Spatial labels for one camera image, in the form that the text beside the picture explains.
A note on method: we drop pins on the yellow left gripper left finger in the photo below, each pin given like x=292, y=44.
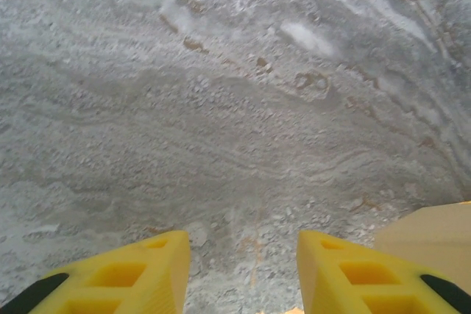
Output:
x=147, y=273

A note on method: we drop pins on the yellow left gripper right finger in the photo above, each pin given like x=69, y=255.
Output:
x=331, y=273

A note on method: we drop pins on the yellow paper box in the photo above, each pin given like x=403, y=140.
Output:
x=427, y=237

